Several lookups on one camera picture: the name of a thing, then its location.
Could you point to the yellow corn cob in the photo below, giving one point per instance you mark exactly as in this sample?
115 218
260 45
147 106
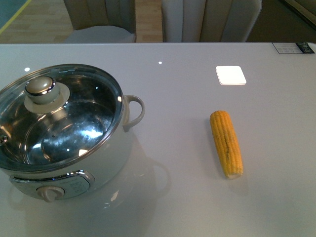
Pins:
226 144

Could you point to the glass pot lid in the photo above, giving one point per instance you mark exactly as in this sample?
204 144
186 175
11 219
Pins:
81 122

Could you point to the white electric cooking pot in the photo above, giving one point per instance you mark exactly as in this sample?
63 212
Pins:
92 170

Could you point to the beige chair right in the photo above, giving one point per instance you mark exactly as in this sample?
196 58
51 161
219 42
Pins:
208 20

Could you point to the beige chair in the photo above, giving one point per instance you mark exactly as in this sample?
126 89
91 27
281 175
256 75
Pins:
101 21
208 20

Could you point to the beige chair left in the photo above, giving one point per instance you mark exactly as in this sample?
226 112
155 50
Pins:
101 21

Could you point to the label sticker on table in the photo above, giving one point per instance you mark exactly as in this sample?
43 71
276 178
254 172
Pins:
293 48

